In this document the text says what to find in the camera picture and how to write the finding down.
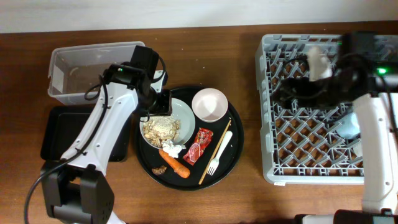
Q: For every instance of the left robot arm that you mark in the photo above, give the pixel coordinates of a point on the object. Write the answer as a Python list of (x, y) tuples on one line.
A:
[(75, 188)]

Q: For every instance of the white plastic fork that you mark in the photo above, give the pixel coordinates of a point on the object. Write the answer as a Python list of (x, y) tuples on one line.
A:
[(214, 163)]

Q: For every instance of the grey plate with food scraps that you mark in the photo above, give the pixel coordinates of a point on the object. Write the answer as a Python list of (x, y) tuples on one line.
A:
[(178, 127)]

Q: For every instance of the grey dishwasher rack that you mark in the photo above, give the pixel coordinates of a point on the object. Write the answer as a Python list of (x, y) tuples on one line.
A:
[(300, 145)]

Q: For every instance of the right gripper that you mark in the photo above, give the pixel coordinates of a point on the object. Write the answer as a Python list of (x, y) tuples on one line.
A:
[(306, 84)]

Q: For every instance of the black rectangular tray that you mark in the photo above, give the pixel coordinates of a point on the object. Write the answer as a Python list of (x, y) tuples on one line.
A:
[(63, 127)]

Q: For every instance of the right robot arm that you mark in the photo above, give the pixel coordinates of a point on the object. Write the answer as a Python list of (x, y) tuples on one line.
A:
[(376, 112)]

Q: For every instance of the white tissue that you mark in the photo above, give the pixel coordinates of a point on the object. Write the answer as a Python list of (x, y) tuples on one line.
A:
[(171, 149)]

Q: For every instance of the orange carrot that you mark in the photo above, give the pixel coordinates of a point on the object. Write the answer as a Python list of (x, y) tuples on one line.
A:
[(180, 169)]

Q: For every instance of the blue plastic cup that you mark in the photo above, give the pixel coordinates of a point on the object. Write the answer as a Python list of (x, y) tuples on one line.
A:
[(348, 126)]

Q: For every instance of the white pink bowl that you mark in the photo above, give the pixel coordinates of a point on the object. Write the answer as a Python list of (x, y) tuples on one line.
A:
[(209, 105)]

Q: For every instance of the wooden chopstick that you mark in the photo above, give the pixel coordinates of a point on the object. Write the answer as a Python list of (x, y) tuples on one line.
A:
[(208, 167)]

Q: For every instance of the small white cup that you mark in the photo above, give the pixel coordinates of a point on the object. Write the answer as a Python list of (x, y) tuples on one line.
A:
[(358, 150)]

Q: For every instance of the clear plastic bin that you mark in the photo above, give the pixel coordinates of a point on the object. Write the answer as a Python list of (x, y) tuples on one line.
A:
[(73, 70)]

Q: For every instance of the round black tray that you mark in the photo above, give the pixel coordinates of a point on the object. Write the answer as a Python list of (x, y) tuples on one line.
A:
[(149, 156)]

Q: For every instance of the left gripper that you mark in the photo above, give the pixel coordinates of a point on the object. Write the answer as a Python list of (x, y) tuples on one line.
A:
[(166, 106)]

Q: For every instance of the red snack wrapper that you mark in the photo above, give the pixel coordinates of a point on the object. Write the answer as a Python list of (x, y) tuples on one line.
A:
[(196, 150)]

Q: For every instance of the brown food scrap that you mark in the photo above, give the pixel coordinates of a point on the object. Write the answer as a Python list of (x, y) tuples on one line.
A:
[(159, 170)]

